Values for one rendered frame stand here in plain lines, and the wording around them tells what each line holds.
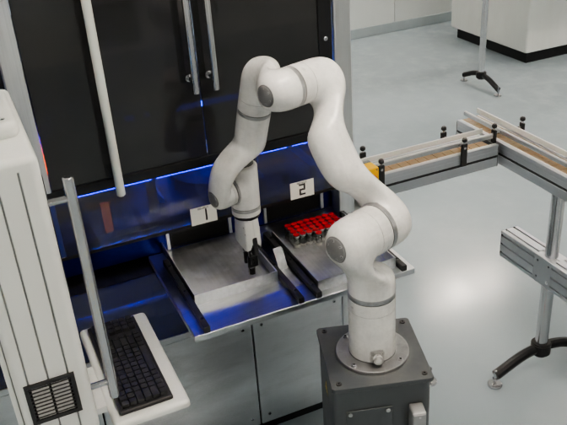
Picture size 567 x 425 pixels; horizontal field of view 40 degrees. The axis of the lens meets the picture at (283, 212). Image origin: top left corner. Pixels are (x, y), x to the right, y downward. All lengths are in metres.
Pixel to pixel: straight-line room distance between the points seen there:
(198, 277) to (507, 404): 1.44
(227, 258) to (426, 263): 1.78
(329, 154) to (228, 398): 1.29
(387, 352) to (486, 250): 2.23
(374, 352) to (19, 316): 0.85
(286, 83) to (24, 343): 0.83
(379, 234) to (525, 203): 2.92
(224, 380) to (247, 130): 1.08
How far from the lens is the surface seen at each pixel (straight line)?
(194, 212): 2.40
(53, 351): 1.85
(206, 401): 2.82
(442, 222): 4.41
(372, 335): 1.95
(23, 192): 1.66
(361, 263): 1.77
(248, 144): 2.05
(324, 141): 1.80
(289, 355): 2.84
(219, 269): 2.39
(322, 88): 1.84
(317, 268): 2.35
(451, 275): 3.94
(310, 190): 2.53
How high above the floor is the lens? 2.15
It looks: 28 degrees down
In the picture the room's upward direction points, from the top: 4 degrees counter-clockwise
